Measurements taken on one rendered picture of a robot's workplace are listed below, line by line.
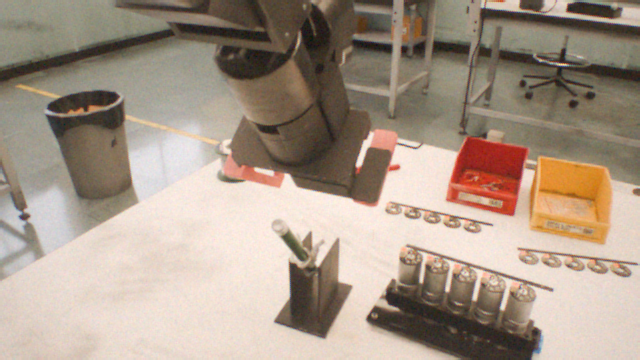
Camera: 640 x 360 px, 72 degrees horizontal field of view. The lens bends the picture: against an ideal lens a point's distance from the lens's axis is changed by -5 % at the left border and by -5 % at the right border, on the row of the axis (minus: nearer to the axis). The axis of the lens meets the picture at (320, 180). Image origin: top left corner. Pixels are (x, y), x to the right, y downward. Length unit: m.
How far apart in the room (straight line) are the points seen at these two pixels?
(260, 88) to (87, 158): 2.01
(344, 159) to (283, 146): 0.05
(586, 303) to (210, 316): 0.41
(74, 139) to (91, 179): 0.21
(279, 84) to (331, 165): 0.09
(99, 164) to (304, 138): 1.99
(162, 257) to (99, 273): 0.08
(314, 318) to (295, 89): 0.27
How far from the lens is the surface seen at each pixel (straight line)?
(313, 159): 0.36
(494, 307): 0.49
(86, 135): 2.22
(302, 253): 0.43
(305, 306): 0.51
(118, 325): 0.54
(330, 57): 0.36
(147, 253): 0.63
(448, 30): 5.01
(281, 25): 0.25
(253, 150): 0.38
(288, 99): 0.30
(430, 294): 0.50
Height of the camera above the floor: 1.11
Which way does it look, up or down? 29 degrees down
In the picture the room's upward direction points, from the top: straight up
